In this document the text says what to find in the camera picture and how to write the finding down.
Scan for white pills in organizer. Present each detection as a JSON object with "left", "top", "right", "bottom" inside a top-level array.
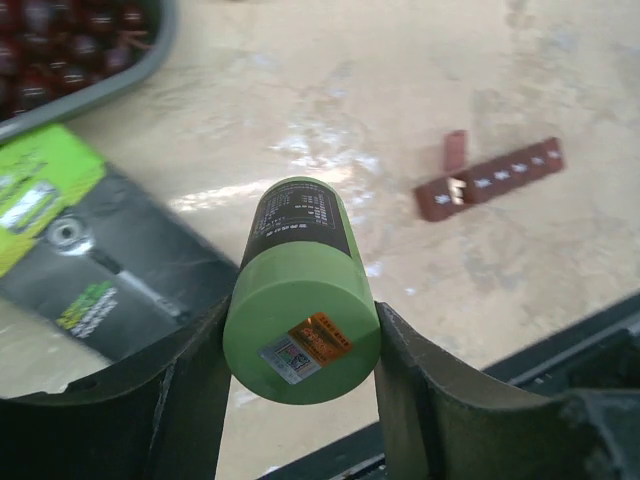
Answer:
[{"left": 447, "top": 177, "right": 467, "bottom": 205}]

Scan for grey fruit tray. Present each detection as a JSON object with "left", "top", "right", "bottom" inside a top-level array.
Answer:
[{"left": 1, "top": 0, "right": 179, "bottom": 144}]

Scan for black product box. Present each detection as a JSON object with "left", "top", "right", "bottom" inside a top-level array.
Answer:
[{"left": 1, "top": 168, "right": 238, "bottom": 361}]

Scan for dark grape bunch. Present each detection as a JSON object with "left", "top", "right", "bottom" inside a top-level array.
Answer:
[{"left": 1, "top": 0, "right": 152, "bottom": 121}]

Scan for green capped pill bottle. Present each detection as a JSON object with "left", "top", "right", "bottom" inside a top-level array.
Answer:
[{"left": 223, "top": 176, "right": 381, "bottom": 405}]

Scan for red weekly pill organizer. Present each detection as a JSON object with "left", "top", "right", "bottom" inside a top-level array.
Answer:
[{"left": 414, "top": 130, "right": 565, "bottom": 223}]

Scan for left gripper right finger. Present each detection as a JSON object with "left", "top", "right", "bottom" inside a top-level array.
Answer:
[{"left": 375, "top": 303, "right": 639, "bottom": 479}]

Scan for yellow green packet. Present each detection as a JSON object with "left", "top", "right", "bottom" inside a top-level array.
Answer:
[{"left": 1, "top": 124, "right": 106, "bottom": 274}]

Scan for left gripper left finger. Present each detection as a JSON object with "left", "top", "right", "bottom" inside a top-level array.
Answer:
[{"left": 1, "top": 300, "right": 230, "bottom": 479}]

